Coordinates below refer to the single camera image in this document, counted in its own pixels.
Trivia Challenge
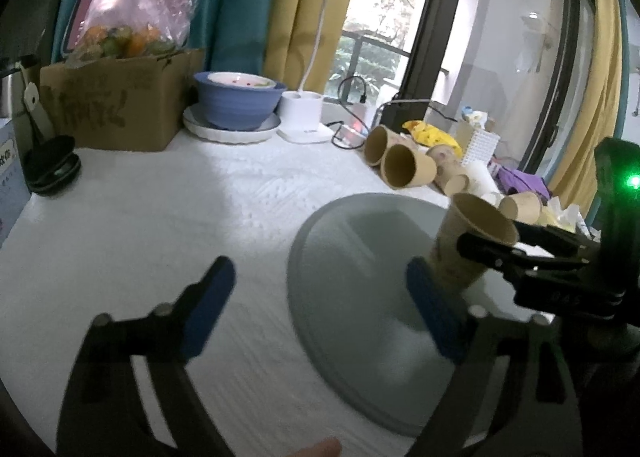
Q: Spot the person's left hand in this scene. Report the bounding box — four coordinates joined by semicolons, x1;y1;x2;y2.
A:
292;437;344;457

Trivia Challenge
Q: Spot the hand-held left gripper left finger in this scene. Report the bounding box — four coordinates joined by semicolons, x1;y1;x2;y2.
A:
55;256;237;457

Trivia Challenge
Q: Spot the yellow snack packet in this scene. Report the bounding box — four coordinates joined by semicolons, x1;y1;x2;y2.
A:
404;120;463;158

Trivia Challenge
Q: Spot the light blue box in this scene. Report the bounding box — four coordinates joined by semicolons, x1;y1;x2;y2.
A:
0;119;32;244

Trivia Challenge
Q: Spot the white plate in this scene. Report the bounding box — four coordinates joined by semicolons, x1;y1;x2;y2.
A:
182;104;282;144

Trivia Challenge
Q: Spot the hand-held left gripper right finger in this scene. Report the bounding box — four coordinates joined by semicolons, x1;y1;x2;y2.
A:
406;257;586;457

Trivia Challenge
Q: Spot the clear plastic bag of fruit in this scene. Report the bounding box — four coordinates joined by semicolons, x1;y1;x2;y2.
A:
67;0;199;65

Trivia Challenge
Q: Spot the grey round plate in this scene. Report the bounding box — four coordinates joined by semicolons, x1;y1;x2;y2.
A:
287;193;488;438

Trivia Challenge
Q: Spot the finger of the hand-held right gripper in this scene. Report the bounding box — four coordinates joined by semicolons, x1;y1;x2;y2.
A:
456;231;561;284
514;221;601;259

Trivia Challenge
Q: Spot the power strip with red light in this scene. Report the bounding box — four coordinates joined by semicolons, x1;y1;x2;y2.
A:
333;122;372;151

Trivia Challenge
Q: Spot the cardboard box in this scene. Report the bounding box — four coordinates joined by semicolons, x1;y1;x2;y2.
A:
39;48;207;152

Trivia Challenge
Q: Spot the yellow curtain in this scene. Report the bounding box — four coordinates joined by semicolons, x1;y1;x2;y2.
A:
261;0;372;96
546;0;627;218

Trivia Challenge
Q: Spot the teal curtain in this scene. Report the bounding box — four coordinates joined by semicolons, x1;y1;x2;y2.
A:
51;0;292;84

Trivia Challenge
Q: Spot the purple cloth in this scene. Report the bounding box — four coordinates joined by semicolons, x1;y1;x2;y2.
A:
492;164;552;200

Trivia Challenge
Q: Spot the white perforated basket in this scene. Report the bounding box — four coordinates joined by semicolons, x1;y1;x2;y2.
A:
457;129;502;168

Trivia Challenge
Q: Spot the blue ribbed bowl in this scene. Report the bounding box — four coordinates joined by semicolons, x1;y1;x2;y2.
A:
193;72;287;132

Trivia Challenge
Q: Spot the black round case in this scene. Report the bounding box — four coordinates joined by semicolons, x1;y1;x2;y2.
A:
24;135;82;196

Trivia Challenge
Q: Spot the crumpled white tissue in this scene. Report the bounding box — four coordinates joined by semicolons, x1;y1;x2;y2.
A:
542;203;585;234

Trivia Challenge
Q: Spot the brown paper cup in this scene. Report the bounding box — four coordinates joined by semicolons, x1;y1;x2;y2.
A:
429;193;521;290
437;172;472;196
499;192;544;226
381;143;438;188
363;125;401;166
426;146;463;174

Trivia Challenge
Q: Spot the white paper cup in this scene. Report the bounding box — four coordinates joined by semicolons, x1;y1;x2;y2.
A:
465;161;503;198

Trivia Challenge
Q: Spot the black cable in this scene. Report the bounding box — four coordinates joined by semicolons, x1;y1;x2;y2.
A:
337;76;369;106

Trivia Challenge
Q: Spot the white bowl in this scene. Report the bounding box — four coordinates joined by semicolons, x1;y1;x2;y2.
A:
207;72;277;90

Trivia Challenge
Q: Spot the white tag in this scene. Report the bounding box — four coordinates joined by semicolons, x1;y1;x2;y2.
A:
19;62;42;114

